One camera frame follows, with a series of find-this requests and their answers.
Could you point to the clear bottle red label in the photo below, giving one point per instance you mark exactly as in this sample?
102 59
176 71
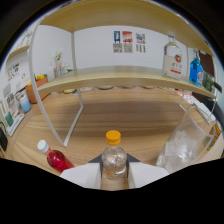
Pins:
172 63

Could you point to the blue wall poster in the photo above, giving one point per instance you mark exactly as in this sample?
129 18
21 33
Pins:
117 41

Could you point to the light blue lidded cup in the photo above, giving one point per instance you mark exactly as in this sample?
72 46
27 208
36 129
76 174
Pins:
25 104

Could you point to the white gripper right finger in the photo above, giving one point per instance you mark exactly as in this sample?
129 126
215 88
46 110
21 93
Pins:
146 174

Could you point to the clear glass with ice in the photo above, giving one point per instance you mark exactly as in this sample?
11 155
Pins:
183 146

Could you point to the blue liquid bottle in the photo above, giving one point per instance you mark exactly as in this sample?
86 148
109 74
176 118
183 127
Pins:
196 71

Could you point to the black kettle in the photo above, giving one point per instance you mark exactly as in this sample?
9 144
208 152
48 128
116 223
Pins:
3 140

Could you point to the orange storage basket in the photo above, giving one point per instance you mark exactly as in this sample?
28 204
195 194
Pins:
33 95

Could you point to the red wall poster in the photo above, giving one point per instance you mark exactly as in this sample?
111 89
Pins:
127 41

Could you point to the white tray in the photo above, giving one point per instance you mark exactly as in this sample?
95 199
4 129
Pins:
16 125

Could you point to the white flower vase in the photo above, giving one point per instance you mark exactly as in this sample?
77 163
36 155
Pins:
58 65

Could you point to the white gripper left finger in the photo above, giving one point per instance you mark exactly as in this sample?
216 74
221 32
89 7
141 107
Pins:
83 175

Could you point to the multicolour wall poster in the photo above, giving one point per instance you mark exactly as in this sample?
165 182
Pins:
140 42

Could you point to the green cup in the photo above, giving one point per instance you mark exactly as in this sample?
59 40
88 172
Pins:
8 119

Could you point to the red liquid bottle white cap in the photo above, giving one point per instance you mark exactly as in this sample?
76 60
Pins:
56 160

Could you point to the clear bottle orange cap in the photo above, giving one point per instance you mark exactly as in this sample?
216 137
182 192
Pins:
114 160

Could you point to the wooden wall shelf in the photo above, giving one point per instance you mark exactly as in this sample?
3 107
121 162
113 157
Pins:
18 51

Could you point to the white-framed wooden shelf rack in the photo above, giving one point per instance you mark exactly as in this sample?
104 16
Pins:
110 78

